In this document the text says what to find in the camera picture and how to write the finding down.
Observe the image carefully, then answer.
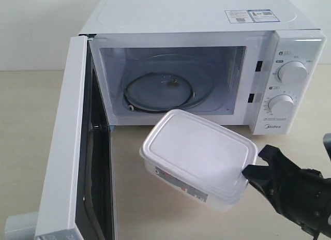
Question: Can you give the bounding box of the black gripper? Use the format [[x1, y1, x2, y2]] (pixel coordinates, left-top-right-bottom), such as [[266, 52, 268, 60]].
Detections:
[[242, 144, 330, 239]]

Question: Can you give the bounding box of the white plastic lidded container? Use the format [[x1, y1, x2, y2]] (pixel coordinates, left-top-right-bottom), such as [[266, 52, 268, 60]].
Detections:
[[139, 110, 258, 212]]

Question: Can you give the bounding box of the white microwave oven body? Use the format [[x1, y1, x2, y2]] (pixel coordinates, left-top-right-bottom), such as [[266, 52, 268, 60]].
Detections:
[[80, 0, 326, 135]]

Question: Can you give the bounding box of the white microwave door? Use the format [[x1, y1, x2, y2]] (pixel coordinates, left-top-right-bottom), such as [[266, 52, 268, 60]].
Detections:
[[35, 35, 117, 239]]

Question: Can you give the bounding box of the lower white control knob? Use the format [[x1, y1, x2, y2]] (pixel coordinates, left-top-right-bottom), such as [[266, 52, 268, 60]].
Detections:
[[268, 94, 295, 115]]

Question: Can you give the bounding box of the white control knob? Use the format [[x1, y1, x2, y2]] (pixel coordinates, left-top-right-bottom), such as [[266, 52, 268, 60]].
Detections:
[[268, 94, 295, 115], [278, 61, 308, 84]]

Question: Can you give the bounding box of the upper white control knob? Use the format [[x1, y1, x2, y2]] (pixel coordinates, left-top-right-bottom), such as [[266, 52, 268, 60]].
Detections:
[[278, 61, 308, 84]]

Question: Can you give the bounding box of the glass turntable plate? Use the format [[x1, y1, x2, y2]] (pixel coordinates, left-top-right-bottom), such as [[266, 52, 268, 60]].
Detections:
[[122, 54, 215, 113]]

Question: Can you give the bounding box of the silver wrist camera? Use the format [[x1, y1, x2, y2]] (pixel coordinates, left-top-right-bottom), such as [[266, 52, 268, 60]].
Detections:
[[323, 133, 331, 159]]

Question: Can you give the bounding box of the black turntable roller ring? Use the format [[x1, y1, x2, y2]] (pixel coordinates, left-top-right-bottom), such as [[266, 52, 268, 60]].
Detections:
[[125, 73, 196, 113]]

